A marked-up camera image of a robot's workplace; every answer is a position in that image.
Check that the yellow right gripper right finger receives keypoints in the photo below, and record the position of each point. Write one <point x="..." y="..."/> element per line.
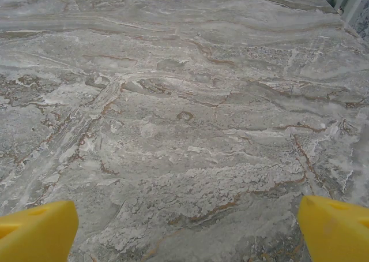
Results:
<point x="337" y="233"/>

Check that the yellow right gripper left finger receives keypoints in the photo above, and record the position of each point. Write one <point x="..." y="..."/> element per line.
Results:
<point x="37" y="233"/>

